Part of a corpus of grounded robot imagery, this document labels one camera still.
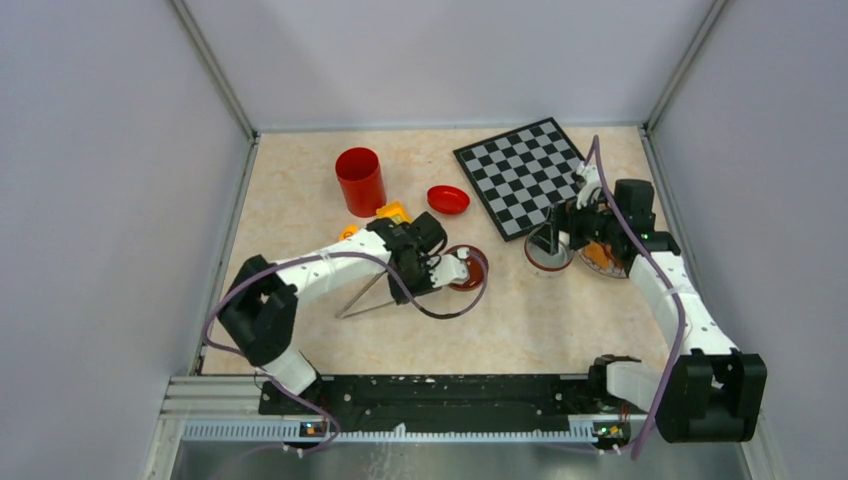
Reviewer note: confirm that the patterned round plate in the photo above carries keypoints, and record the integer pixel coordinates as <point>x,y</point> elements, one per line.
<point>616,272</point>

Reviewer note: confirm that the steel lunch box bowl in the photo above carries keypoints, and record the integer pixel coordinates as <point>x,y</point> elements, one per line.
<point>542,262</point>

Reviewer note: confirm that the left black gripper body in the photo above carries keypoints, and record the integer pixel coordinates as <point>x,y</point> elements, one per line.
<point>417,275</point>

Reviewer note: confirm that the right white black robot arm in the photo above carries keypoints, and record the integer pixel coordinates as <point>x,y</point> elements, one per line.
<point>709,390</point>

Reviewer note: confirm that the black white chessboard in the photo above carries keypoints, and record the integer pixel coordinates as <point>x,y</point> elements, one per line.
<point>517,175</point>

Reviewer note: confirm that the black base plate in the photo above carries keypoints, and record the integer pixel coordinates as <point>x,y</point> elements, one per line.
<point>520,403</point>

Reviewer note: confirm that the yellow toy block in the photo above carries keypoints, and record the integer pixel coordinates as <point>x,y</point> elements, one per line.
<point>348,232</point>

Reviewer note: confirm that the red cylindrical cup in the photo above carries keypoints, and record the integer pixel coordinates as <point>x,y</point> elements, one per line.
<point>358,172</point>

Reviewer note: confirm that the brown round lid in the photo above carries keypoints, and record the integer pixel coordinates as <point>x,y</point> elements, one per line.
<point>475,260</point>

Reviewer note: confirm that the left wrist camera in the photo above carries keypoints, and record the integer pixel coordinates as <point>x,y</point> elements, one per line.
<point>451,268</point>

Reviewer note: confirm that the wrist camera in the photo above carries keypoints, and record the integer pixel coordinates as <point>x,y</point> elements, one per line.
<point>451,268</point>
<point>587,178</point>

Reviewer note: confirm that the silver metal tongs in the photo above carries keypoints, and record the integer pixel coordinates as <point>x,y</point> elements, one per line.
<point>353,307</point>

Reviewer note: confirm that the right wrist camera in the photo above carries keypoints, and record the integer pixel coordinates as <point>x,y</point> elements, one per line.
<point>587,178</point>

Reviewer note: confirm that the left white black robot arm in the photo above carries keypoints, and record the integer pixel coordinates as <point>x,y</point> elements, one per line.
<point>260,307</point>

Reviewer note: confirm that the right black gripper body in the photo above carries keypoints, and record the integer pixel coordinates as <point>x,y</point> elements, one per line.
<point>584,225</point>

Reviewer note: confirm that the red oval dish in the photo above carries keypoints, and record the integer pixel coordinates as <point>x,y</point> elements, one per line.
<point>447,199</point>

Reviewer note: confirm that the orange fried food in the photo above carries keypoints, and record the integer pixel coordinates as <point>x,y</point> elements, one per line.
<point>596,255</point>

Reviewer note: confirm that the yellow toy tray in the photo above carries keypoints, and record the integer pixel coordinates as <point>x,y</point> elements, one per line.
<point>395,212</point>

